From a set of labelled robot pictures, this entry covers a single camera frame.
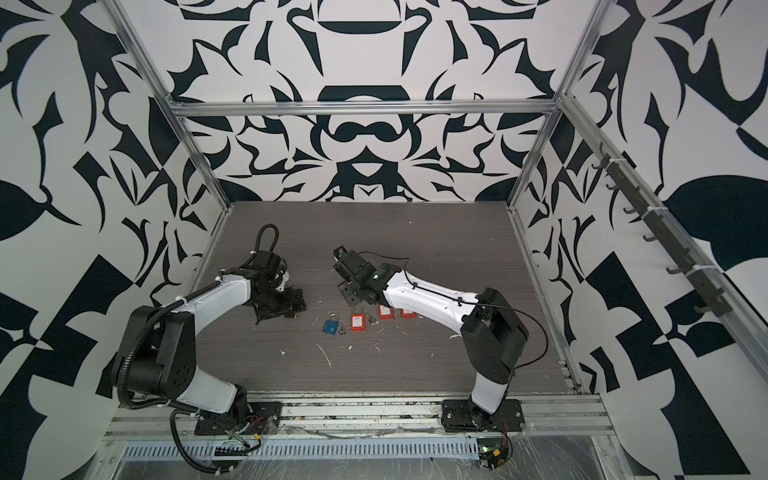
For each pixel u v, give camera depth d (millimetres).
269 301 760
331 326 887
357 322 888
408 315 912
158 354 445
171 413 662
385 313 911
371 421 744
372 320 915
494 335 454
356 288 636
